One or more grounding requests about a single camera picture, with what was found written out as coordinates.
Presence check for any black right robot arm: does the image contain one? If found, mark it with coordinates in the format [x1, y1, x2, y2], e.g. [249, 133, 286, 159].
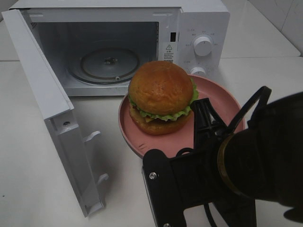
[170, 88, 303, 227]

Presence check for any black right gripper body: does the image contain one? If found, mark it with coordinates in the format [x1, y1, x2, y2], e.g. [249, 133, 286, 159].
[165, 132, 232, 227]

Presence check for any white upper microwave knob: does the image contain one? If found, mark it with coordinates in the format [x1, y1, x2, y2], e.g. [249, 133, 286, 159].
[193, 35, 213, 57]

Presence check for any glass microwave turntable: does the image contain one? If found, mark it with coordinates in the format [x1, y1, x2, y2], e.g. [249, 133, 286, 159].
[68, 47, 140, 85]

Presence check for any toy burger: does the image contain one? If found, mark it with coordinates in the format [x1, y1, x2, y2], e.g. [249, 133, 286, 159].
[128, 61, 199, 135]

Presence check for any white lower microwave knob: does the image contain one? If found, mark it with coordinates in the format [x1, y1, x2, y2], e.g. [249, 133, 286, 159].
[190, 67, 206, 77]

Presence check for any pink round plate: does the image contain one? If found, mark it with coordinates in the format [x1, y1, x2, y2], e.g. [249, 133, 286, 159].
[118, 75, 241, 157]

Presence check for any white microwave door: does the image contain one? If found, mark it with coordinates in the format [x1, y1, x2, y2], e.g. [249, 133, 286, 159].
[2, 9, 108, 217]

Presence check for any white warning label sticker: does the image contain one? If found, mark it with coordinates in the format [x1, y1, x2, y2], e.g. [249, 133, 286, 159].
[160, 42, 177, 63]

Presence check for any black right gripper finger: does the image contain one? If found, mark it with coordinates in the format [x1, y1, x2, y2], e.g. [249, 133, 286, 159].
[190, 98, 227, 151]

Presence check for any white microwave knob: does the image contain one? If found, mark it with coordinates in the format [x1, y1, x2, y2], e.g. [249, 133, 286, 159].
[193, 35, 213, 57]
[190, 67, 206, 77]

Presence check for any white microwave oven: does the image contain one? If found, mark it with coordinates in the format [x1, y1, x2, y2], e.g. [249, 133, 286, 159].
[8, 0, 230, 96]

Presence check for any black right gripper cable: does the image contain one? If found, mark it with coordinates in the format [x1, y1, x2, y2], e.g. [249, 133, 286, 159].
[176, 86, 272, 227]

